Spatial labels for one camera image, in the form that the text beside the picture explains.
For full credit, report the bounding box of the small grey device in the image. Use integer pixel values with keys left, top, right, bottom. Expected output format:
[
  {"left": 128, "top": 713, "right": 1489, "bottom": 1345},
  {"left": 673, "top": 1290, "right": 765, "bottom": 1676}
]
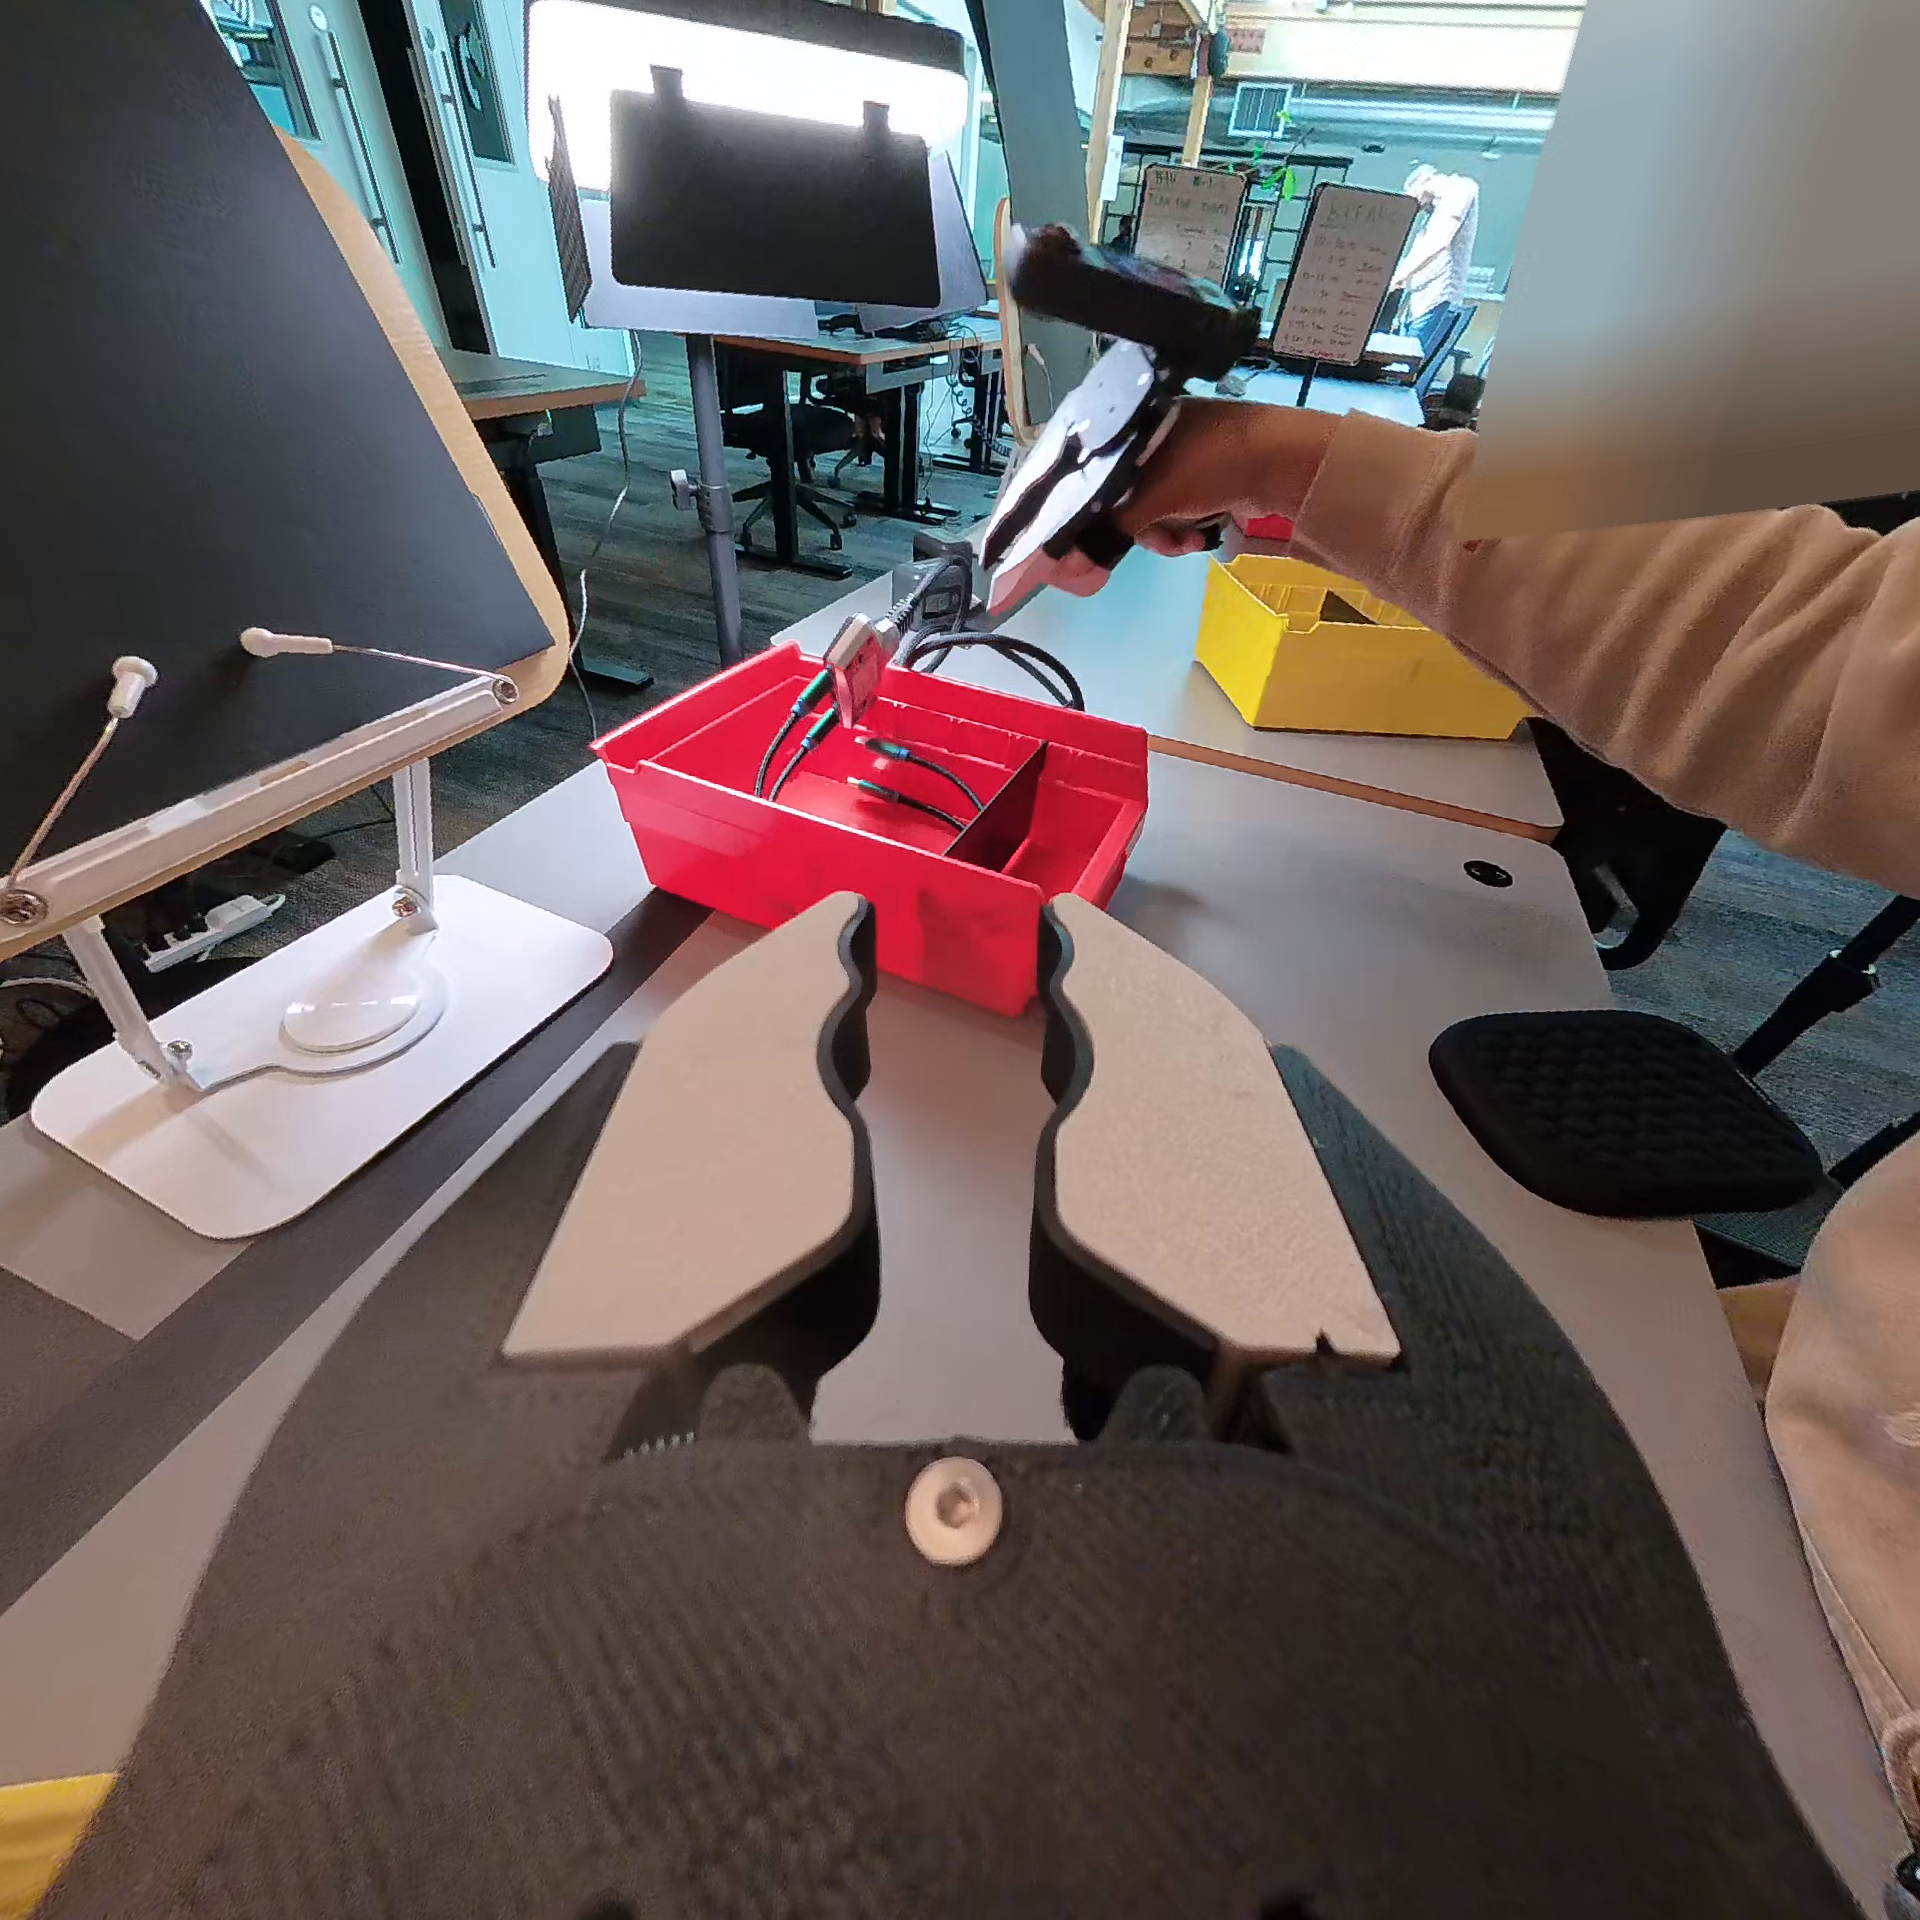
[{"left": 892, "top": 527, "right": 986, "bottom": 633}]

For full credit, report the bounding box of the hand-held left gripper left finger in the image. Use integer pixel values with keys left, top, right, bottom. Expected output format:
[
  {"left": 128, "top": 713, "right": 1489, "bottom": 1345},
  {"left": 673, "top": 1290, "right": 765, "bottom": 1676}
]
[{"left": 504, "top": 892, "right": 881, "bottom": 1370}]

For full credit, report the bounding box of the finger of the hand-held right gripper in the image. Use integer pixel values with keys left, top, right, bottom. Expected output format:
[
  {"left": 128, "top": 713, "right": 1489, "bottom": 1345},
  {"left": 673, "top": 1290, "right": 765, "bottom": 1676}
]
[
  {"left": 979, "top": 498, "right": 1122, "bottom": 624},
  {"left": 986, "top": 342, "right": 1159, "bottom": 567}
]

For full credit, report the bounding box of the white power strip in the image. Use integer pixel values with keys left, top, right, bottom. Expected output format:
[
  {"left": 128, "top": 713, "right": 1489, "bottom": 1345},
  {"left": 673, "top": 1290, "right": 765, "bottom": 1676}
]
[{"left": 137, "top": 889, "right": 288, "bottom": 975}]

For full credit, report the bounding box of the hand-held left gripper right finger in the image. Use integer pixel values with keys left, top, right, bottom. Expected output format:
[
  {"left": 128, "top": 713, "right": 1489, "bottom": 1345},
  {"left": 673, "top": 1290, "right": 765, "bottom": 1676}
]
[{"left": 1034, "top": 892, "right": 1406, "bottom": 1375}]

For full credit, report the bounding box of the black office chair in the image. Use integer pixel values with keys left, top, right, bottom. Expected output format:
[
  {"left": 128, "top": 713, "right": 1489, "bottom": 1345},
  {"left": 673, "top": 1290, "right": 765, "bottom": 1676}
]
[{"left": 727, "top": 393, "right": 867, "bottom": 560}]

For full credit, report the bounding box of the black chair armrest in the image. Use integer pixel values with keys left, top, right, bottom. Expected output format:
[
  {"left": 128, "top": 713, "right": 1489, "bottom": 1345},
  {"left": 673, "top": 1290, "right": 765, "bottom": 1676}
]
[{"left": 1428, "top": 1007, "right": 1829, "bottom": 1221}]

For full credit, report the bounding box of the person's right hand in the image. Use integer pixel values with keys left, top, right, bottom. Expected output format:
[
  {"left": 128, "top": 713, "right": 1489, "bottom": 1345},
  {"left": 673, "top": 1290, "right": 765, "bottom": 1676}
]
[{"left": 1115, "top": 399, "right": 1344, "bottom": 560}]

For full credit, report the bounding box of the whiteboard with writing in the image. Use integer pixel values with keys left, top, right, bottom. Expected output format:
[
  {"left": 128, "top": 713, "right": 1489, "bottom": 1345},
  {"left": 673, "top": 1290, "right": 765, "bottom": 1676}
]
[
  {"left": 1128, "top": 162, "right": 1251, "bottom": 287},
  {"left": 1270, "top": 179, "right": 1426, "bottom": 371}
]

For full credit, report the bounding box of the person's right forearm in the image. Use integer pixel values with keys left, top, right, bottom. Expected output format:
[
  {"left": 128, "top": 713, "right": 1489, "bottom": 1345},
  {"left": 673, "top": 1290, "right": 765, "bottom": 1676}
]
[{"left": 1293, "top": 406, "right": 1920, "bottom": 902}]

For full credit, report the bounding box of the wooden framed panel with stand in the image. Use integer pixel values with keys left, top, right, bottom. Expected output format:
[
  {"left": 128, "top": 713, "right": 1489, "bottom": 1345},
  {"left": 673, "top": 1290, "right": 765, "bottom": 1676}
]
[{"left": 967, "top": 0, "right": 1128, "bottom": 445}]

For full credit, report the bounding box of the black braided hdmi cable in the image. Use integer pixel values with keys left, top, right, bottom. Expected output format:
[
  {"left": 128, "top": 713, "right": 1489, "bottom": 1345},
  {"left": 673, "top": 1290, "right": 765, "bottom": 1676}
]
[{"left": 821, "top": 554, "right": 1088, "bottom": 731}]

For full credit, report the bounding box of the white tablet stand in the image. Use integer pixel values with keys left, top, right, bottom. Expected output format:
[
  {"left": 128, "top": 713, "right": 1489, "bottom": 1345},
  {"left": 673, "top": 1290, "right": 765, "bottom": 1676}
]
[{"left": 0, "top": 625, "right": 617, "bottom": 1244}]

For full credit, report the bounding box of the braided cable with green plug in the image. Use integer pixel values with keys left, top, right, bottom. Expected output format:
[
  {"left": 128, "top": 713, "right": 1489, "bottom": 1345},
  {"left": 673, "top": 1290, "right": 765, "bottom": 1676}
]
[
  {"left": 755, "top": 669, "right": 986, "bottom": 798},
  {"left": 766, "top": 704, "right": 971, "bottom": 838}
]

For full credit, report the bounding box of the person's torso in beige hoodie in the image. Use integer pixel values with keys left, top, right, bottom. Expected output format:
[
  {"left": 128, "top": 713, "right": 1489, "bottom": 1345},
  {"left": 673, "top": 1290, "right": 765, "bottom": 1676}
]
[{"left": 1766, "top": 1138, "right": 1920, "bottom": 1846}]

